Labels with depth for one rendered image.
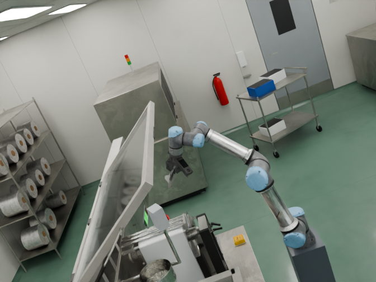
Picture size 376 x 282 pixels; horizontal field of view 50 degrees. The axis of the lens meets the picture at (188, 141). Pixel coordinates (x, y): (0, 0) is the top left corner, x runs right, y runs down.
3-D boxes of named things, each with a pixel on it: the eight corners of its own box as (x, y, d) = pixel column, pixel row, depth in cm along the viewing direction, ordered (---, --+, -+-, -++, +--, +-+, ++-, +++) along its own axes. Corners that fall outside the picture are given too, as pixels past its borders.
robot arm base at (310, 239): (310, 230, 248) (306, 217, 245) (319, 244, 234) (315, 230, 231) (287, 238, 249) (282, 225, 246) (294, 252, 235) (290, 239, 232)
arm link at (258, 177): (309, 230, 230) (263, 154, 216) (309, 248, 217) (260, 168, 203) (290, 236, 235) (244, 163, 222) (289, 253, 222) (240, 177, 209)
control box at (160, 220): (174, 224, 174) (165, 205, 170) (161, 232, 171) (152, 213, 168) (167, 219, 180) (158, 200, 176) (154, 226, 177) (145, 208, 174)
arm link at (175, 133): (181, 132, 211) (165, 131, 213) (181, 150, 216) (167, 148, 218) (185, 126, 217) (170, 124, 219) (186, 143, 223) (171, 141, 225)
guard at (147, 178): (165, 193, 129) (145, 182, 127) (84, 313, 142) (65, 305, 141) (161, 106, 236) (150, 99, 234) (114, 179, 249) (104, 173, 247)
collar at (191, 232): (200, 240, 210) (195, 230, 208) (189, 244, 211) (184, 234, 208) (198, 233, 216) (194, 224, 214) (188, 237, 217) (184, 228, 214)
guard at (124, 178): (146, 186, 132) (144, 185, 132) (75, 294, 145) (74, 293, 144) (150, 106, 231) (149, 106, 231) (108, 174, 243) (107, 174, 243)
